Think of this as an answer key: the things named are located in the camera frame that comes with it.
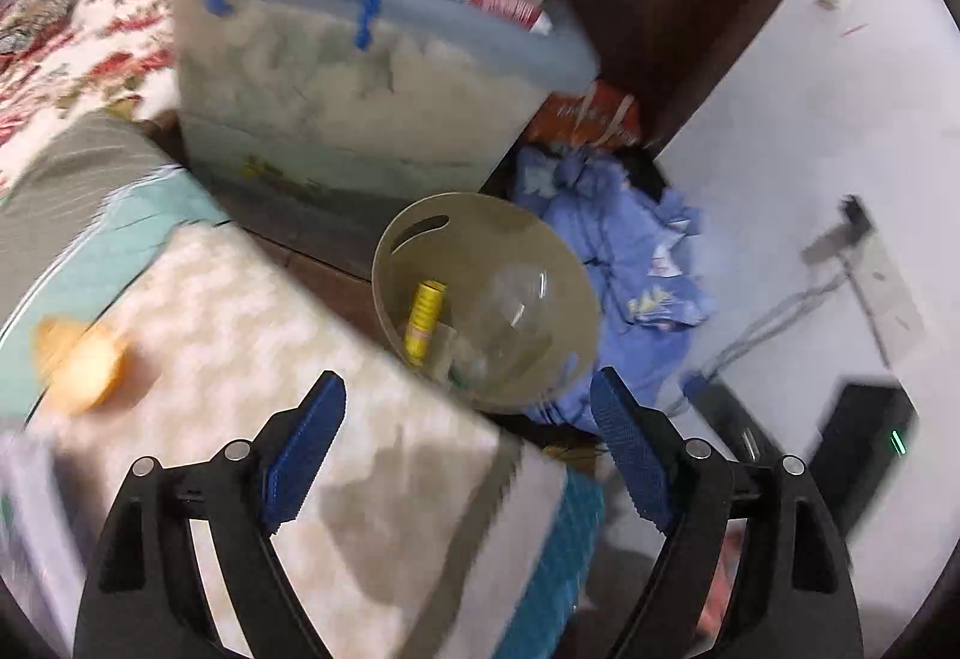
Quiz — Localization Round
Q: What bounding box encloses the beige round trash basket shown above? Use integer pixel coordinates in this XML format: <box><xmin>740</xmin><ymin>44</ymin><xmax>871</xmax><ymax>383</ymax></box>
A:
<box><xmin>371</xmin><ymin>193</ymin><xmax>601</xmax><ymax>414</ymax></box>

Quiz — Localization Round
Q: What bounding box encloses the yellow round object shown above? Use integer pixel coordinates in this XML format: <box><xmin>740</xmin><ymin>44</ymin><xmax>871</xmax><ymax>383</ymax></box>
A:
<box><xmin>32</xmin><ymin>317</ymin><xmax>130</xmax><ymax>416</ymax></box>

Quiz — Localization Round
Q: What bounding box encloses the blue crumpled clothing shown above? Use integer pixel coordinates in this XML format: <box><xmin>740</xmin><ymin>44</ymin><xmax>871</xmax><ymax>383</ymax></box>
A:
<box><xmin>511</xmin><ymin>146</ymin><xmax>715</xmax><ymax>434</ymax></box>

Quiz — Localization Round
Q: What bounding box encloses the beige chevron blanket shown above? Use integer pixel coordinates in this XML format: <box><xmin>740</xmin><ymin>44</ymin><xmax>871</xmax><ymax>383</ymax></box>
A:
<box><xmin>0</xmin><ymin>110</ymin><xmax>605</xmax><ymax>659</ymax></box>

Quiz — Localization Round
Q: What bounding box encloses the clear bottle in basket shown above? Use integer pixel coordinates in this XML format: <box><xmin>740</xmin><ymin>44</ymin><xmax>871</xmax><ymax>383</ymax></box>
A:
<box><xmin>449</xmin><ymin>264</ymin><xmax>556</xmax><ymax>396</ymax></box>

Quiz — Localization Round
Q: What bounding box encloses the orange plastic bag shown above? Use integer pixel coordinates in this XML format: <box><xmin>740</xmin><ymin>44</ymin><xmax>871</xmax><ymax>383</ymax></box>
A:
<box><xmin>526</xmin><ymin>81</ymin><xmax>641</xmax><ymax>151</ymax></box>

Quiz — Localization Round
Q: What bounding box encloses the yellow tube in basket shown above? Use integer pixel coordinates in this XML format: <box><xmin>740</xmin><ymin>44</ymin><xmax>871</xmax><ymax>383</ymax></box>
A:
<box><xmin>404</xmin><ymin>281</ymin><xmax>446</xmax><ymax>366</ymax></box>

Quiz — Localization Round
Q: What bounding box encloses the floral bed sheet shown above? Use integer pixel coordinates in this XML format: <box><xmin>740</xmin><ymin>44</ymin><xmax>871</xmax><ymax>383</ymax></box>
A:
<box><xmin>2</xmin><ymin>0</ymin><xmax>179</xmax><ymax>191</ymax></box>

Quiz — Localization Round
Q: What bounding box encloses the grey floor cable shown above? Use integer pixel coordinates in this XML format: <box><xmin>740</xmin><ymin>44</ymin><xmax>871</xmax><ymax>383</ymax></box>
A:
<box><xmin>682</xmin><ymin>192</ymin><xmax>895</xmax><ymax>398</ymax></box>

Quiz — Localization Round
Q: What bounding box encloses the clear bin blue handle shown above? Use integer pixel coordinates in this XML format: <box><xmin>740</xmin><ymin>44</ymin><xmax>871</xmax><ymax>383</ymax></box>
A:
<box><xmin>172</xmin><ymin>0</ymin><xmax>599</xmax><ymax>200</ymax></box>

